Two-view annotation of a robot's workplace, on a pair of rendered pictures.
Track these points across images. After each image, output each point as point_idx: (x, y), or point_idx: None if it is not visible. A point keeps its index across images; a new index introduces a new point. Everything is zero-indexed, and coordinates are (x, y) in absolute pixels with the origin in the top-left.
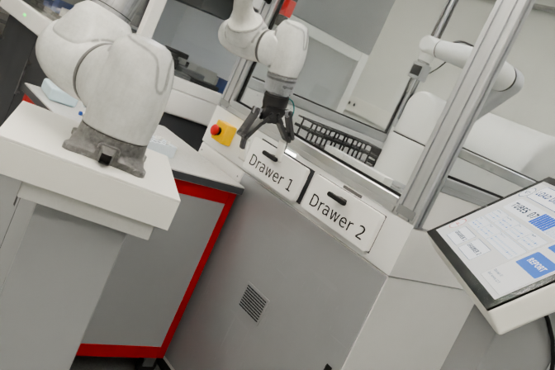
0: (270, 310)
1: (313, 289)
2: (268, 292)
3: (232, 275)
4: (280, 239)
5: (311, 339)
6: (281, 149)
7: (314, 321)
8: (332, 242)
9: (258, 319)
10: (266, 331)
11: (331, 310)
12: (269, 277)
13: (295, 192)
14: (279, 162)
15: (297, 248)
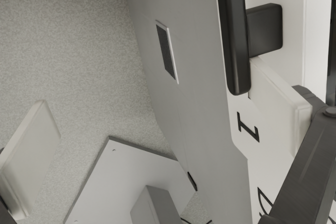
0: (177, 89)
1: (211, 170)
2: (180, 79)
3: None
4: (209, 83)
5: (194, 164)
6: (273, 118)
7: (200, 169)
8: (251, 222)
9: (166, 70)
10: (170, 87)
11: (214, 200)
12: (184, 74)
13: (245, 155)
14: (250, 97)
15: (220, 134)
